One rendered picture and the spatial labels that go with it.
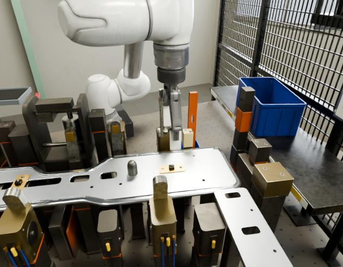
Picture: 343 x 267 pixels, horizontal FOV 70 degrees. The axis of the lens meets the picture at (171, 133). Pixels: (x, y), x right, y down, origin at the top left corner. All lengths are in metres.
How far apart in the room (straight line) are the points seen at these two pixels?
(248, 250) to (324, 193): 0.28
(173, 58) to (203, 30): 3.78
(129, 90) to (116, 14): 0.99
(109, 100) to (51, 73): 2.38
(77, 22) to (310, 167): 0.75
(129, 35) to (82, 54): 3.25
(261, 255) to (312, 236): 0.52
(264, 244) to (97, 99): 1.14
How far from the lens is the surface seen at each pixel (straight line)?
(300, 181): 0.81
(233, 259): 0.85
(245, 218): 0.70
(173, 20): 0.58
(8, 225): 0.70
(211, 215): 0.71
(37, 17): 3.69
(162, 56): 0.61
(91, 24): 0.52
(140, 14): 0.54
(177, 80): 0.63
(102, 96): 1.47
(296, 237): 1.11
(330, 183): 0.85
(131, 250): 0.99
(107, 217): 0.70
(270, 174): 0.75
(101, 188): 0.77
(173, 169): 0.81
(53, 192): 0.81
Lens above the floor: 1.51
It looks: 31 degrees down
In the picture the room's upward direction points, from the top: straight up
